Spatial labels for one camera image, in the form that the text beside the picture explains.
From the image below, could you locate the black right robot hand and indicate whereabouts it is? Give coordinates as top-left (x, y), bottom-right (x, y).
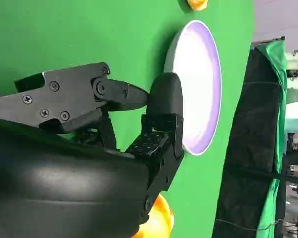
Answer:
top-left (0, 61), bottom-right (185, 238)

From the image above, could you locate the orange white toy bread roll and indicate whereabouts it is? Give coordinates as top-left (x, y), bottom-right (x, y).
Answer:
top-left (186, 0), bottom-right (209, 11)
top-left (132, 193), bottom-right (175, 238)

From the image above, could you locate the green table cloth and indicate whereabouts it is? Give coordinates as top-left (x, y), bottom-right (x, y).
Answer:
top-left (0, 0), bottom-right (258, 238)

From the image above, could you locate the lilac plate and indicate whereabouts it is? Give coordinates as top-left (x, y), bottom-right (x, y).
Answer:
top-left (163, 19), bottom-right (223, 156)

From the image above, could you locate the black backdrop curtain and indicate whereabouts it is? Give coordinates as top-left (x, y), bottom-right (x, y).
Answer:
top-left (212, 46), bottom-right (288, 238)

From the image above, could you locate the green backdrop sheet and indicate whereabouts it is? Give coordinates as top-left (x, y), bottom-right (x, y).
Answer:
top-left (253, 39), bottom-right (289, 238)

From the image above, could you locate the teal white box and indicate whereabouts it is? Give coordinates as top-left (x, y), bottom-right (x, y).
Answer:
top-left (285, 103), bottom-right (298, 133)

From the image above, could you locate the black strap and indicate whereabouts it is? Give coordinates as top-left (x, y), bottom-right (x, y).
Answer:
top-left (223, 162), bottom-right (298, 184)

